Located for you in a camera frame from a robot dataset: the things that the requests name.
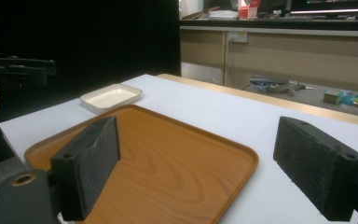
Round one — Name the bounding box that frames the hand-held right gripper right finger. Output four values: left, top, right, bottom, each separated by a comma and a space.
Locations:
272, 116, 358, 222

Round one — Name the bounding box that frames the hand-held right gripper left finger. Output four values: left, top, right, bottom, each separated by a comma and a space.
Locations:
50, 116, 121, 222

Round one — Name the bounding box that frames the white rectangular dish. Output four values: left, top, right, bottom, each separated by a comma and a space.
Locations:
79, 83, 144, 115

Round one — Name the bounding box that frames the colourful toy cube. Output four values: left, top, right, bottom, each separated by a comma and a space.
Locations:
323, 90, 341, 105

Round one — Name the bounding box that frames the black curtain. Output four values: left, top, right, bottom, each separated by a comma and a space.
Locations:
0, 0, 182, 123

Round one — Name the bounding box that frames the wooden tray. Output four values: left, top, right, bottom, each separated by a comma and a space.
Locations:
23, 104, 260, 224

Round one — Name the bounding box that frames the beige counter cabinet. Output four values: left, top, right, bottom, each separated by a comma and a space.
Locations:
179, 18, 358, 95

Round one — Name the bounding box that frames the computer monitor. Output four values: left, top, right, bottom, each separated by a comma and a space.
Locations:
289, 0, 358, 16

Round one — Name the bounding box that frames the red and white box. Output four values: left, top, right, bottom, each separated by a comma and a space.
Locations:
238, 0, 261, 20

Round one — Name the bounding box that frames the stack of white papers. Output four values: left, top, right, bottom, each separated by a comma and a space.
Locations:
207, 9, 240, 21

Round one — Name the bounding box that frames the tangle of dark cables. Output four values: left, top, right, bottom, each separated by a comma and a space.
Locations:
249, 77, 315, 97

